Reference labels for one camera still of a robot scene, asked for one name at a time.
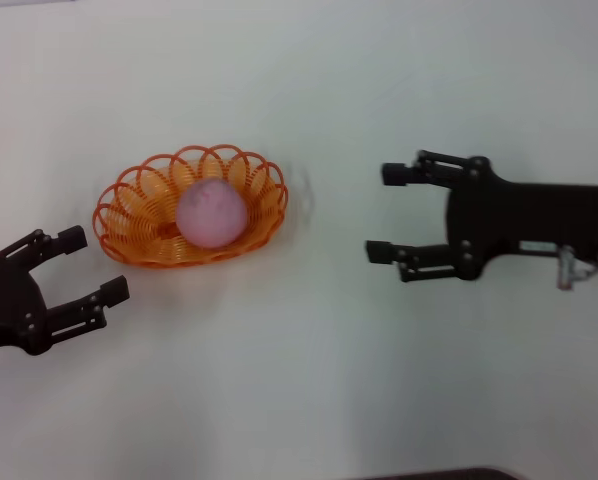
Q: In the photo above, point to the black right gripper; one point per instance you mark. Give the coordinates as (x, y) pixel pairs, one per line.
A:
(519, 220)

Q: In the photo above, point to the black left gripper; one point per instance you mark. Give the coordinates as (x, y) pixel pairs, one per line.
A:
(9, 300)

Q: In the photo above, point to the orange woven plastic basket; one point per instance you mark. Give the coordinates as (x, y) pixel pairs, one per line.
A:
(129, 240)

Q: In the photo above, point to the pink round bun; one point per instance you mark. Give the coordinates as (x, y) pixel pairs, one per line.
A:
(209, 215)

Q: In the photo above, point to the dark curved robot base edge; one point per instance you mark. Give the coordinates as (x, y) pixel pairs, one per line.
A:
(454, 475)

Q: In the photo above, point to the metal right gripper plug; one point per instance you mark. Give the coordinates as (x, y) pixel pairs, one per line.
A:
(565, 270)

